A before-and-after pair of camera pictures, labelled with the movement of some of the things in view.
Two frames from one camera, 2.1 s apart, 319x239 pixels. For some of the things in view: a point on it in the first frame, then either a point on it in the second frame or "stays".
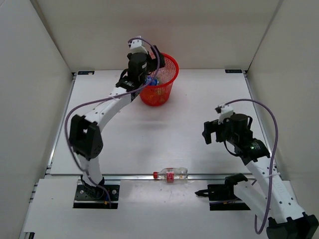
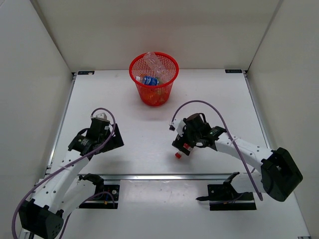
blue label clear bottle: (151, 81) stays
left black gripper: (152, 66) -> (117, 141)
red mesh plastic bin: (159, 95) stays
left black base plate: (95, 197) stays
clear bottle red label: (171, 174) -> (178, 154)
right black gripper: (210, 127) -> (180, 140)
